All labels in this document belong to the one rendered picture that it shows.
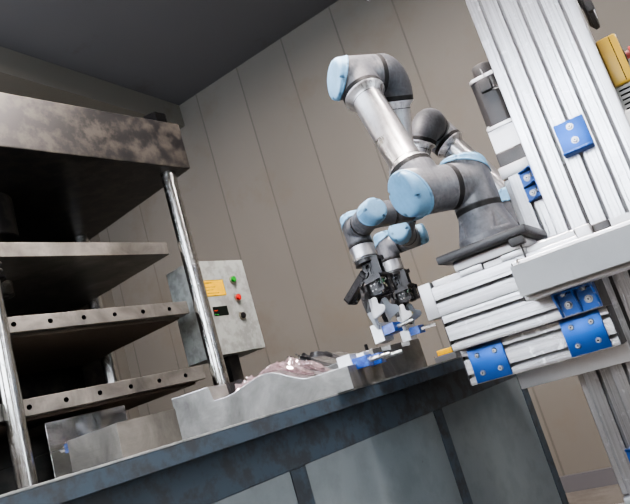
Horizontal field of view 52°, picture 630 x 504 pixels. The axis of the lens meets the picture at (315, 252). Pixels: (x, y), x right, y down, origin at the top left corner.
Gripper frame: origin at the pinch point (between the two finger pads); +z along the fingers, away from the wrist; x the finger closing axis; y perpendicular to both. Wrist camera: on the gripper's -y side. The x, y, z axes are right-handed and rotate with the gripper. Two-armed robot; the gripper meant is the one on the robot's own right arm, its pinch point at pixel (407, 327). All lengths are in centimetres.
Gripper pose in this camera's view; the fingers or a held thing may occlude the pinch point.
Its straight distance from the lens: 232.3
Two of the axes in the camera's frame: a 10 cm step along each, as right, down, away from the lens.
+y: 7.5, -3.6, -5.6
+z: 2.9, 9.3, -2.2
